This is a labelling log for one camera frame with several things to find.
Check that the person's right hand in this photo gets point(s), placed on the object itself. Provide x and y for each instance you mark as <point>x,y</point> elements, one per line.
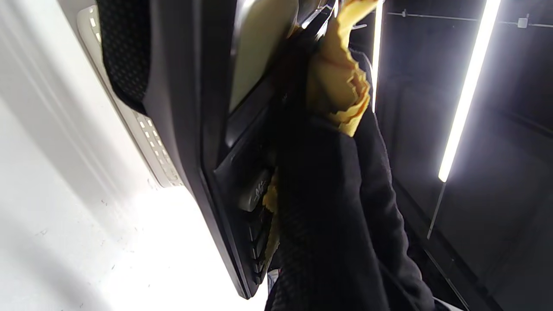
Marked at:
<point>337,216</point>

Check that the person's left hand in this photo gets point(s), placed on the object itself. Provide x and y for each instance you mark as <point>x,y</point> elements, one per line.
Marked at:
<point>125,47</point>

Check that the black calculator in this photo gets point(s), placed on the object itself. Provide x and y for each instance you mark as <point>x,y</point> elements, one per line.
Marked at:
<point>181,108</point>

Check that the yellow cleaning cloth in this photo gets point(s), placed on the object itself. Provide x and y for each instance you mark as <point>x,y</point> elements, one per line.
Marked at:
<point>337,77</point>

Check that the white plastic organizer basket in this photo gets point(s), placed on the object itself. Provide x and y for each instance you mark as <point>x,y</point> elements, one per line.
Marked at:
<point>151,142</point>

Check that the bright white light strip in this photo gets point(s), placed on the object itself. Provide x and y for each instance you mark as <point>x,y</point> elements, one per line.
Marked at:
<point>376,52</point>
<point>466,86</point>

